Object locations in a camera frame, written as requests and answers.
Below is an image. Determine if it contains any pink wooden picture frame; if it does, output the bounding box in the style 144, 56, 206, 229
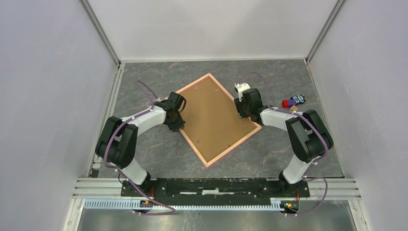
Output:
164, 73, 263, 168

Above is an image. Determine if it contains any brown cardboard backing board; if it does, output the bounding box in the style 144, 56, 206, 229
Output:
177, 76, 258, 163

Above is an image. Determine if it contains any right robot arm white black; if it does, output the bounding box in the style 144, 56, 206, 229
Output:
234, 83, 334, 196

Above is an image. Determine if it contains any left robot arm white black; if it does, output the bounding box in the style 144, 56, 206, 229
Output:
95, 92, 187, 196

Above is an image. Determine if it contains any red purple toy block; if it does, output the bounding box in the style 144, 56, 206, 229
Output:
281, 99, 297, 108

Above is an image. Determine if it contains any small brown wooden cube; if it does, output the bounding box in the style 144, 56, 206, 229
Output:
289, 105, 299, 112

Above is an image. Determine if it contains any blue owl toy block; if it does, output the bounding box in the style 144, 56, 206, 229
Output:
291, 94, 307, 105

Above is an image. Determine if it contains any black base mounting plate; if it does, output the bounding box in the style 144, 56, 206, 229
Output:
121, 178, 310, 207

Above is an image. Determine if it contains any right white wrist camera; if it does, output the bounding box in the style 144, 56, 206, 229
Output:
234, 83, 250, 102

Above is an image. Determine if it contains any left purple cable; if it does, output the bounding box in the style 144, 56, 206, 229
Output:
102, 80, 176, 217

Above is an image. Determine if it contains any white slotted cable duct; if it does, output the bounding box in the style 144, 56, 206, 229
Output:
83, 199, 299, 211

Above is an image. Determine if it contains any aluminium rail frame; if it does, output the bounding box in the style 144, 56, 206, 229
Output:
62, 60, 372, 231

